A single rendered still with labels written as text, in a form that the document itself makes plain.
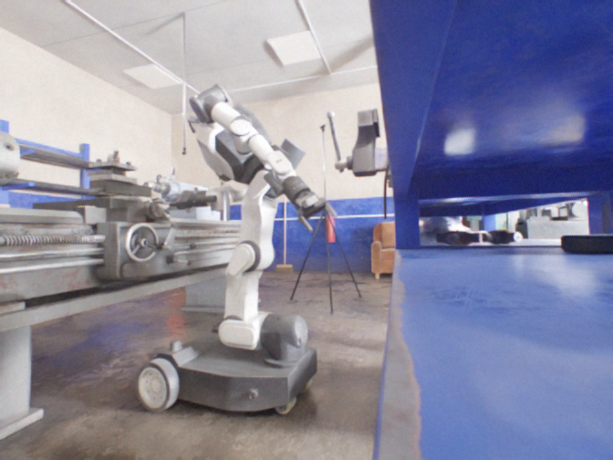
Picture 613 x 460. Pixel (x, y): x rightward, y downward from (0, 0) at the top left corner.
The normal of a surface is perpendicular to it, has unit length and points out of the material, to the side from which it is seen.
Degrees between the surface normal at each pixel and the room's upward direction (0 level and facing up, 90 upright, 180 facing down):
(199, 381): 90
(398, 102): 180
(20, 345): 90
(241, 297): 90
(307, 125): 90
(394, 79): 180
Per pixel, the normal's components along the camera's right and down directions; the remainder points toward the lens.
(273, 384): -0.05, -0.04
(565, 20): 0.03, 1.00
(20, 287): 0.96, -0.04
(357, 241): -0.27, -0.04
